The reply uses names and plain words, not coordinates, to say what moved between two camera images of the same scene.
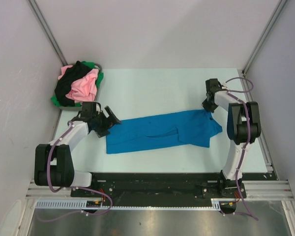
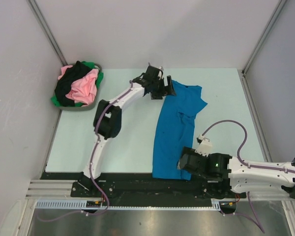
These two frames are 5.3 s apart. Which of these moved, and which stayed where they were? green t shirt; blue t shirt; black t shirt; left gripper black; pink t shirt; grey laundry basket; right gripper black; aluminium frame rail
Moved: left gripper black; right gripper black; blue t shirt
Stayed: green t shirt; aluminium frame rail; grey laundry basket; black t shirt; pink t shirt
